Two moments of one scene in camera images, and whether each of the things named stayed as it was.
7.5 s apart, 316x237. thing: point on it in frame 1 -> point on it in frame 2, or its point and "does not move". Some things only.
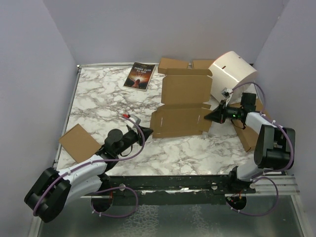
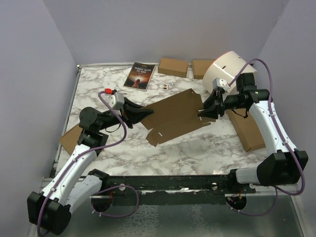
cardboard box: x=169 y=66 does not move
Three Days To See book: x=139 y=76 does not move
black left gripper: x=146 y=132 -> x=131 y=113
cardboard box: x=247 y=136 does not move
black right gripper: x=218 y=114 -> x=211 y=110
